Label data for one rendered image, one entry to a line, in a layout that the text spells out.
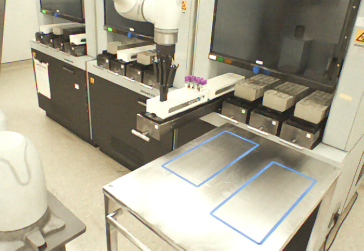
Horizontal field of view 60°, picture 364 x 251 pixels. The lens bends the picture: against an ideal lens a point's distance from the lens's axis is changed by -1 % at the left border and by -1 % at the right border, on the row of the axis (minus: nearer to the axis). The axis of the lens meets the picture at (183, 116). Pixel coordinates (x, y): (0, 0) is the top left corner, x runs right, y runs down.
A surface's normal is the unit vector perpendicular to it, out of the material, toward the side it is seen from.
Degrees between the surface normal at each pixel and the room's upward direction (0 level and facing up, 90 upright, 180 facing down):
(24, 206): 91
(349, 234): 0
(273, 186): 0
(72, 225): 0
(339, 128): 90
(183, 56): 90
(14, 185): 80
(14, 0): 90
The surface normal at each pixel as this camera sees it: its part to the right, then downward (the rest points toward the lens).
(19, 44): 0.75, 0.33
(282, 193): 0.07, -0.90
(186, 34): -0.66, 0.28
